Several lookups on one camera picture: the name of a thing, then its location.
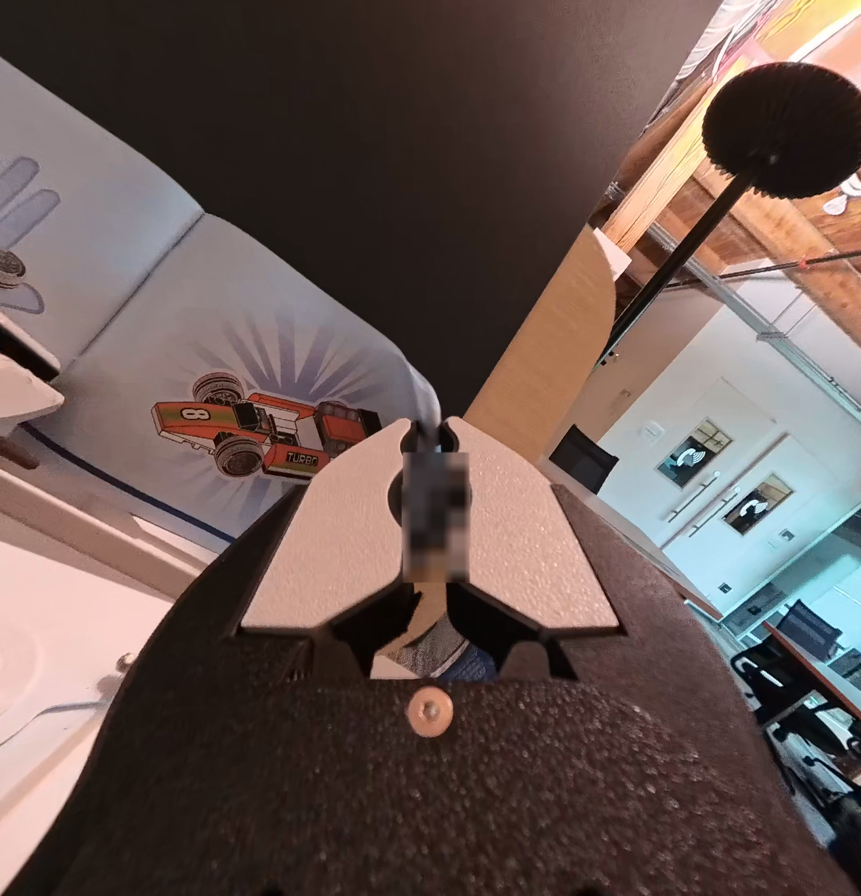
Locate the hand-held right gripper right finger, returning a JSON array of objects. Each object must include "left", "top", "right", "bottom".
[{"left": 445, "top": 418, "right": 620, "bottom": 638}]

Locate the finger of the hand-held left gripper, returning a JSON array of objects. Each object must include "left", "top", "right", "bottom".
[{"left": 0, "top": 301, "right": 64, "bottom": 421}]

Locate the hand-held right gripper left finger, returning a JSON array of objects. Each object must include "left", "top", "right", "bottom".
[{"left": 245, "top": 418, "right": 410, "bottom": 638}]

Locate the lego instruction booklet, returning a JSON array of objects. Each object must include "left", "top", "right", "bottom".
[{"left": 0, "top": 49, "right": 445, "bottom": 547}]

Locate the white booklet stand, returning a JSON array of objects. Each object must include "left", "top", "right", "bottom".
[{"left": 0, "top": 420, "right": 228, "bottom": 855}]

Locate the black office chair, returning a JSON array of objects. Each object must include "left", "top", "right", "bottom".
[
  {"left": 550, "top": 425, "right": 617, "bottom": 494},
  {"left": 732, "top": 602, "right": 844, "bottom": 732}
]

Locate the black pole stand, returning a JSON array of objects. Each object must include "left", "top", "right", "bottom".
[{"left": 599, "top": 63, "right": 861, "bottom": 368}]

